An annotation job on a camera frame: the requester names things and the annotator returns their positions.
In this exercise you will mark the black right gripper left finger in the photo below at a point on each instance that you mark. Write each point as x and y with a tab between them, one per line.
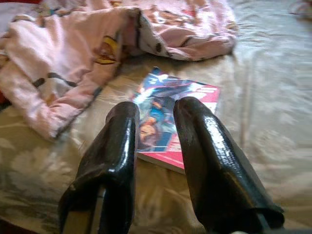
109	151

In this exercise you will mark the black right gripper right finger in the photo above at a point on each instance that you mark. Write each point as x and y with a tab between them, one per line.
214	165

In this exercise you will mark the colourful comic book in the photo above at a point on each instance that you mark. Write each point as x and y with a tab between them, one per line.
156	122

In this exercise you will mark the pink cartoon print blanket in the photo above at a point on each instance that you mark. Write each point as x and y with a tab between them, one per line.
48	61

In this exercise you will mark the grey floral bed sheet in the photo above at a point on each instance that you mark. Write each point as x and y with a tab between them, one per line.
268	109

